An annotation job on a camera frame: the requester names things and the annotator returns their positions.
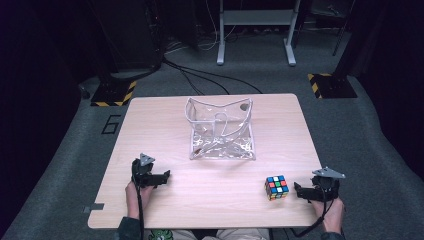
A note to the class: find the person's light clothing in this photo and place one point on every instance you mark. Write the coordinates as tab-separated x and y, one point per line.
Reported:
206	234

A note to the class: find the black stand pole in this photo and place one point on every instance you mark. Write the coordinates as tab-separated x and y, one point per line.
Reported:
348	36

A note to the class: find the multicoloured puzzle cube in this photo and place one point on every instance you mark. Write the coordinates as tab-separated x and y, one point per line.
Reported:
277	187

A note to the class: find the dark equipment cabinet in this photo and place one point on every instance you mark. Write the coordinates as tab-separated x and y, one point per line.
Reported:
131	33

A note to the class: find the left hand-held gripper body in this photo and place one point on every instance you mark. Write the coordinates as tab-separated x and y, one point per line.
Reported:
142	175

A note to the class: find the white metal desk frame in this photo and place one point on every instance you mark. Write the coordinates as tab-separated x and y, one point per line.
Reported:
255	17

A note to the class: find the clear plastic bag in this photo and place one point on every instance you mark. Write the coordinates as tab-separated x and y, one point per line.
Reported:
220	133

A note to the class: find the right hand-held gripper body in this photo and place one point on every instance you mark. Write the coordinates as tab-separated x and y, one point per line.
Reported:
326	188

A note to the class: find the person's right hand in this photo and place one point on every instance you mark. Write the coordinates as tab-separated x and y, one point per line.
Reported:
333	215

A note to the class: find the hazard-striped black stand base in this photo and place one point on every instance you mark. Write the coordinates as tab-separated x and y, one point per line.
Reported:
113	95
331	86

